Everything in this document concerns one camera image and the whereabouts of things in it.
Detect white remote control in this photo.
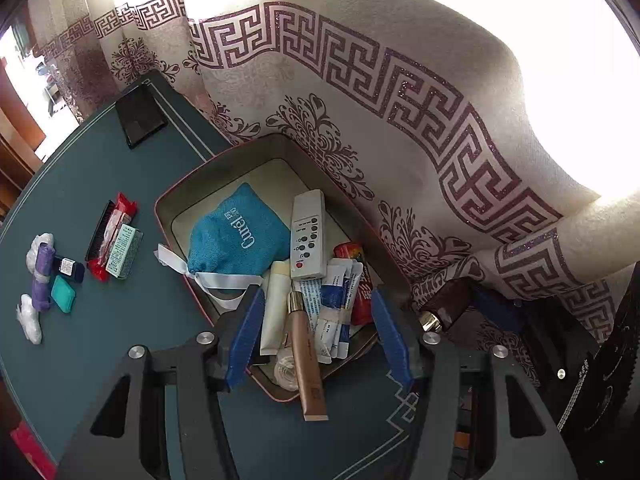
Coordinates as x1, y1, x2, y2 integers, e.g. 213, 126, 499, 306
290, 189, 327, 281

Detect white blue-printed packet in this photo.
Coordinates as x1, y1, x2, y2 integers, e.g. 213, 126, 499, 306
299, 279, 325, 331

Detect red tin box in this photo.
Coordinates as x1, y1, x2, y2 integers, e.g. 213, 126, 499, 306
154, 132, 416, 403

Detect small teal carton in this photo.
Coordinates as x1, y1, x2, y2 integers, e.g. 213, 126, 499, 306
105, 224, 144, 279

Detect white blue sachet strip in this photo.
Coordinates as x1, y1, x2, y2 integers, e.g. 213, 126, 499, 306
317, 257, 363, 363

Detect black smartphone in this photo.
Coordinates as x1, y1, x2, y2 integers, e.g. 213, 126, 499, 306
115, 84, 168, 150

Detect blue drawstring pouch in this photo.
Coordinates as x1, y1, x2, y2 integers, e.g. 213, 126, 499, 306
156, 182, 293, 311

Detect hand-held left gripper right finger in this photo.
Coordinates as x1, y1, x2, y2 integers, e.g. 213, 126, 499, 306
370, 287, 583, 480

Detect red comb packet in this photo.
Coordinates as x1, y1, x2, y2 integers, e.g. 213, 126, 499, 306
85, 192, 138, 281

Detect small dark brown box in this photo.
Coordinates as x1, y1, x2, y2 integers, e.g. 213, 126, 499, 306
419, 277, 476, 333

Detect wooden door frame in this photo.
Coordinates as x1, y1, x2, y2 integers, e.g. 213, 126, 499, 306
0, 105, 46, 216

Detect red packet in tray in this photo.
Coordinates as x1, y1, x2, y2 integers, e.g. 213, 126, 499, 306
334, 242, 373, 326

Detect red printed cloth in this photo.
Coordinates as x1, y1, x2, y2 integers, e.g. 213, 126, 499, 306
9, 420, 58, 480

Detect patterned cream curtain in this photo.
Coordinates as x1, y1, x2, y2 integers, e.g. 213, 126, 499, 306
27, 0, 640, 396

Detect beige gold tube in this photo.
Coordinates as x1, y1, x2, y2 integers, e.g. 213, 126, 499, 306
286, 291, 329, 422

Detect teal plastic case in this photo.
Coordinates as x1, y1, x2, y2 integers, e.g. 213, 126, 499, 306
50, 275, 78, 314

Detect dark blue bottle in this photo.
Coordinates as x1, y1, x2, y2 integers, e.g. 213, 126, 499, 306
52, 256, 85, 283

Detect teal felt desktop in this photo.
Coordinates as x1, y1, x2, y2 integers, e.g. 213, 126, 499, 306
0, 70, 501, 480

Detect white plastic wad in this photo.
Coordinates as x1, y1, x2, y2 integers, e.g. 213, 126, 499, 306
17, 294, 43, 346
26, 232, 55, 271

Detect purple bag roll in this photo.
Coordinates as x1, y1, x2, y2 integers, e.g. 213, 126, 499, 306
31, 242, 56, 313

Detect cream white tube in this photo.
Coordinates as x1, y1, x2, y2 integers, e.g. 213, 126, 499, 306
260, 260, 293, 356

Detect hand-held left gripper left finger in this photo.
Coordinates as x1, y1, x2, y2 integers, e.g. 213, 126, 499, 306
55, 287, 267, 480

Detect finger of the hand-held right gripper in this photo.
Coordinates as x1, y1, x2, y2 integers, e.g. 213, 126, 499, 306
472, 286, 597, 411

